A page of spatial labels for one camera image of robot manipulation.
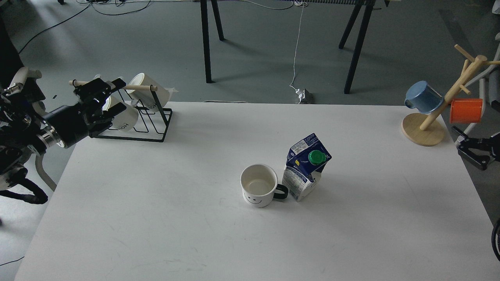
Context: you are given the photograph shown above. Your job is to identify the white smiley mug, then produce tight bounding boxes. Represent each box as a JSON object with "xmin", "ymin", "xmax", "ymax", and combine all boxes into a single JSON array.
[{"xmin": 240, "ymin": 164, "xmax": 289, "ymax": 208}]

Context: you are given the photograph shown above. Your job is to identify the black table legs right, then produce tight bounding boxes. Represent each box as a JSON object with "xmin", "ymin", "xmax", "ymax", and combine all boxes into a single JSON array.
[{"xmin": 339, "ymin": 0, "xmax": 376, "ymax": 94}]

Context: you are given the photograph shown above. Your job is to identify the orange mug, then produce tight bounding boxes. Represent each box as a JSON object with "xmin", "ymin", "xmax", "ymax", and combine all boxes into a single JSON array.
[{"xmin": 449, "ymin": 98, "xmax": 483, "ymax": 123}]

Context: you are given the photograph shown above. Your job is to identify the blue mug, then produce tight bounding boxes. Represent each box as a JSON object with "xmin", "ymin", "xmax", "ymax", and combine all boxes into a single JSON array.
[{"xmin": 404, "ymin": 81, "xmax": 445, "ymax": 114}]

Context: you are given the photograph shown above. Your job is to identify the black wire mug rack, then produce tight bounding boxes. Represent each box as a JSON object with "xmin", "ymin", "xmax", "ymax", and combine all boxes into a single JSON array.
[{"xmin": 93, "ymin": 83, "xmax": 176, "ymax": 142}]

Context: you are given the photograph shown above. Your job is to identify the black cable on floor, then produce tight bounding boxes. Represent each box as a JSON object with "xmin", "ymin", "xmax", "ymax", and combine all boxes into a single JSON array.
[{"xmin": 20, "ymin": 0, "xmax": 153, "ymax": 55}]

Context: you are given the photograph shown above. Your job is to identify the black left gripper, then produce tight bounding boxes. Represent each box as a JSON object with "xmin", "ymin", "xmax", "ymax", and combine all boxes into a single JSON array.
[{"xmin": 43, "ymin": 78, "xmax": 127, "ymax": 149}]

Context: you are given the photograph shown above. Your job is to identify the white mug on rack rear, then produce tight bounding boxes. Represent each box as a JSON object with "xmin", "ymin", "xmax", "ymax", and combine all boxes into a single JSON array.
[{"xmin": 126, "ymin": 73, "xmax": 171, "ymax": 112}]

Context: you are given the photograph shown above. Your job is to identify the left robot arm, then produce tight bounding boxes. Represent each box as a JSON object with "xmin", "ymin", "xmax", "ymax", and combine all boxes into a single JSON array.
[{"xmin": 1, "ymin": 66, "xmax": 126, "ymax": 205}]

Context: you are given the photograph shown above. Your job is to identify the white mug on rack front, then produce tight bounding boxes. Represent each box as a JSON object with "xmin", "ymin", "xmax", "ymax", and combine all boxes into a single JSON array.
[{"xmin": 102, "ymin": 96, "xmax": 139, "ymax": 132}]

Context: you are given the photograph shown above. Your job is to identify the wooden mug tree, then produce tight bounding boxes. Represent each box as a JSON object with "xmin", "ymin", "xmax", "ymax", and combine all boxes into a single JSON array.
[{"xmin": 401, "ymin": 44, "xmax": 500, "ymax": 146}]

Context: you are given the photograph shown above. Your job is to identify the blue white milk carton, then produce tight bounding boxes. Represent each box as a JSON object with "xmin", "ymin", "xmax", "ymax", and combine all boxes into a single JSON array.
[{"xmin": 282, "ymin": 133, "xmax": 332, "ymax": 202}]

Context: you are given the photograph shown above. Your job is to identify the black table legs left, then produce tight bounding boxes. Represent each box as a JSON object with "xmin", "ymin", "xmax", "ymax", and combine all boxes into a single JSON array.
[{"xmin": 200, "ymin": 0, "xmax": 226, "ymax": 84}]

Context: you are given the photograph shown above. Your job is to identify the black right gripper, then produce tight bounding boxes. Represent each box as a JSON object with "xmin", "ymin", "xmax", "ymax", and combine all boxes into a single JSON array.
[{"xmin": 452, "ymin": 126, "xmax": 500, "ymax": 171}]

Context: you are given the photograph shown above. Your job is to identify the white mug on rack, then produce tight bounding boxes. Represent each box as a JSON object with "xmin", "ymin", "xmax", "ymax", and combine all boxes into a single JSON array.
[
  {"xmin": 126, "ymin": 73, "xmax": 171, "ymax": 112},
  {"xmin": 102, "ymin": 96, "xmax": 139, "ymax": 132}
]

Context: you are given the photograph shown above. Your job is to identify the white cable on floor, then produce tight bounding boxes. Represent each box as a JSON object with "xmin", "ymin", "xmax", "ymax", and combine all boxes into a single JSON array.
[{"xmin": 203, "ymin": 0, "xmax": 309, "ymax": 104}]

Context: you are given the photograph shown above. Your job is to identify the black table legs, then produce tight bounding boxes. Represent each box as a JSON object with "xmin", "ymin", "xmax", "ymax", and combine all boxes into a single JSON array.
[
  {"xmin": 200, "ymin": 0, "xmax": 226, "ymax": 84},
  {"xmin": 339, "ymin": 0, "xmax": 376, "ymax": 94}
]

